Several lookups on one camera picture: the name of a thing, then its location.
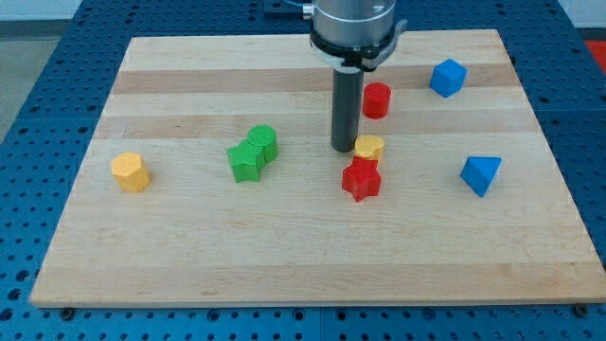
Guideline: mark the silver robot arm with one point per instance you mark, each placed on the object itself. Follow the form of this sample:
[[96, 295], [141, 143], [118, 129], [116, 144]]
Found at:
[[354, 36]]

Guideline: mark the green cylinder block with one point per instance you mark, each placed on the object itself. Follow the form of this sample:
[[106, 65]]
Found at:
[[264, 136]]

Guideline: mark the green star block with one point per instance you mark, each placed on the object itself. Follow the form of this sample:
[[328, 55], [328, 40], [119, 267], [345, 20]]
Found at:
[[246, 161]]

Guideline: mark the red star block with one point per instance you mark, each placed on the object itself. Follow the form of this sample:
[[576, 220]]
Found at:
[[361, 178]]

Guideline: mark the wooden board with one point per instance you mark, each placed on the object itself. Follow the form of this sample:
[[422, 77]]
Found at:
[[196, 238]]

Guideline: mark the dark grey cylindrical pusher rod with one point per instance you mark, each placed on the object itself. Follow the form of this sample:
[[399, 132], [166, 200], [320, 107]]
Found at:
[[347, 92]]

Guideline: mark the red cylinder block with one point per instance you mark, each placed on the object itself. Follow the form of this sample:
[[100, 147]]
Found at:
[[376, 100]]

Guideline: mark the blue cube block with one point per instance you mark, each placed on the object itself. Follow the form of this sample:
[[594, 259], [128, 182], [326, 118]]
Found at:
[[448, 78]]

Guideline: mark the blue triangle block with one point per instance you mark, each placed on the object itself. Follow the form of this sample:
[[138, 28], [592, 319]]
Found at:
[[479, 171]]

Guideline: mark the yellow hexagon block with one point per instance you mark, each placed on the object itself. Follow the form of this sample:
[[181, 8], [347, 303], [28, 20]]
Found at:
[[130, 172]]

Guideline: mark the red object at right edge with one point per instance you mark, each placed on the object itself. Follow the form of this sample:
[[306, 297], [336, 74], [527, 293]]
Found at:
[[597, 49]]

